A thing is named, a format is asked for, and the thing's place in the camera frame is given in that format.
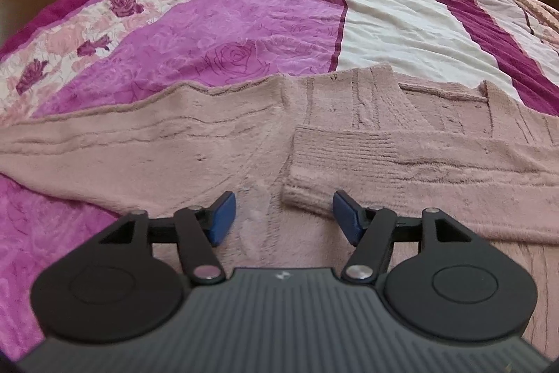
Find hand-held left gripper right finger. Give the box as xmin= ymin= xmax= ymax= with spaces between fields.
xmin=332 ymin=190 xmax=474 ymax=285

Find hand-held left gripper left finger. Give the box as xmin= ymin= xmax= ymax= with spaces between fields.
xmin=98 ymin=191 xmax=237 ymax=285

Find pink fuzzy knit sweater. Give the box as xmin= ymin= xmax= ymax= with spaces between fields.
xmin=0 ymin=64 xmax=559 ymax=361

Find purple white striped floral blanket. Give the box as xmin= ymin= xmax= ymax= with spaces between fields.
xmin=0 ymin=0 xmax=559 ymax=361

